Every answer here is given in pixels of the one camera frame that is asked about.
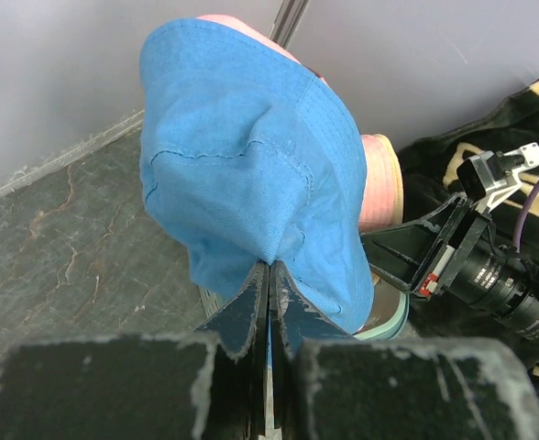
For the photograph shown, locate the pink bucket hat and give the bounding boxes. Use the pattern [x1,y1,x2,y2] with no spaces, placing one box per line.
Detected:
[198,15,404,233]

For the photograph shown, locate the teal plastic basket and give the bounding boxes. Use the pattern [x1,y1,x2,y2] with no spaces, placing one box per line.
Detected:
[198,274,411,341]

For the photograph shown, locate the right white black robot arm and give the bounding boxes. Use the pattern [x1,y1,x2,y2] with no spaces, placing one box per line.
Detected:
[360,194,539,346]

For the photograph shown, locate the right aluminium corner post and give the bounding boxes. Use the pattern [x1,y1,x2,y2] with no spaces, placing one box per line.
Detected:
[269,0,310,49]

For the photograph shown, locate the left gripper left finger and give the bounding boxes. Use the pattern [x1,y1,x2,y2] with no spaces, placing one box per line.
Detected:
[200,262,270,435]

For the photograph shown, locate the blue bucket hat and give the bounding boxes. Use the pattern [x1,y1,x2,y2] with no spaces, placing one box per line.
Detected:
[139,18,373,333]

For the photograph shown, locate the black floral blanket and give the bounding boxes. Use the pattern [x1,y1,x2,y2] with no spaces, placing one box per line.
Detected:
[395,72,539,404]

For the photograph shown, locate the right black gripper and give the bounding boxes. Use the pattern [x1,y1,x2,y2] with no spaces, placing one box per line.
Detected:
[359,194,493,298]

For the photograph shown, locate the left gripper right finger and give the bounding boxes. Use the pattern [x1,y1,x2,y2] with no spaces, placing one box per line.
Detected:
[269,261,357,435]

